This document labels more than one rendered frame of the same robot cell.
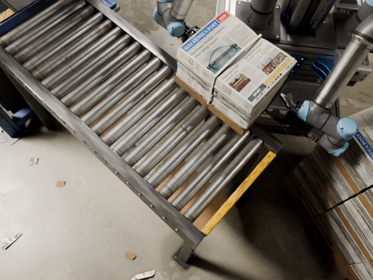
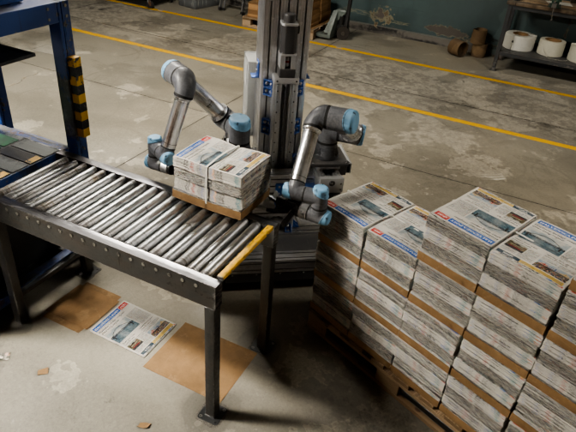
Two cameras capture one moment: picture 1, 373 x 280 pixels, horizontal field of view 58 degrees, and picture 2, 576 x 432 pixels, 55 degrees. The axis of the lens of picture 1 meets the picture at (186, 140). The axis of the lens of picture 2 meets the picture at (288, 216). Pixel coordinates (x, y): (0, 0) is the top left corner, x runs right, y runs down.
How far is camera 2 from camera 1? 154 cm
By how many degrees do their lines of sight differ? 34
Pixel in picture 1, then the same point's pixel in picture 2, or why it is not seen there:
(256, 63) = (238, 159)
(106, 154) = (119, 246)
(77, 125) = (87, 232)
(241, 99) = (231, 176)
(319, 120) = (298, 191)
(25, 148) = not seen: outside the picture
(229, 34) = (213, 146)
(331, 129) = (309, 195)
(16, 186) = not seen: outside the picture
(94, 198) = (89, 378)
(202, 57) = (194, 159)
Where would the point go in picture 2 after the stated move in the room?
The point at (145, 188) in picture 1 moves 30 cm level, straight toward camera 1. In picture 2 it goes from (159, 261) to (189, 305)
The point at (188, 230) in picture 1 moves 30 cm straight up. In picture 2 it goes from (206, 279) to (205, 216)
